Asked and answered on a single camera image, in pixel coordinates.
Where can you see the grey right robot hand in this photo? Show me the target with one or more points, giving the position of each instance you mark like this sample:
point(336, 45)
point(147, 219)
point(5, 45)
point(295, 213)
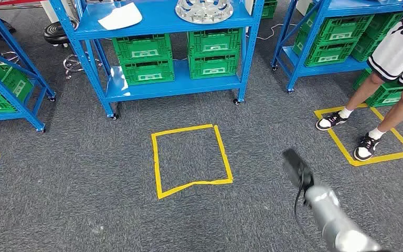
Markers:
point(297, 168)

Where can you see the silver wheel hubcap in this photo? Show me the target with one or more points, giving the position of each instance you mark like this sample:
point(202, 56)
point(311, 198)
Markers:
point(205, 14)

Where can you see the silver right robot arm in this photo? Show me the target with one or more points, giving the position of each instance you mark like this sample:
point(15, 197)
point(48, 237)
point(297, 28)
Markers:
point(333, 219)

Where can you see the blue metal shelf rack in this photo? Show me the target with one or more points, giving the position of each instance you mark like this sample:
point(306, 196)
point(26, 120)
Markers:
point(0, 117)
point(354, 8)
point(180, 88)

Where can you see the white plastic panel part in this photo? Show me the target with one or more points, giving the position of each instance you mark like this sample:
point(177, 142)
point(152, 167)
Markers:
point(121, 17)

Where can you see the person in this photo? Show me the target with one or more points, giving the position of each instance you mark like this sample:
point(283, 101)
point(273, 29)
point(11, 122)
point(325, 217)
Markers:
point(396, 52)

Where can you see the white desk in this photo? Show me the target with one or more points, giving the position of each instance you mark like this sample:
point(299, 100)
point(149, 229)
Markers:
point(302, 7)

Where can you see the white cabinet panel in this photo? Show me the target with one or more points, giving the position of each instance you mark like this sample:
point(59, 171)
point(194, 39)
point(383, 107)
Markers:
point(45, 10)

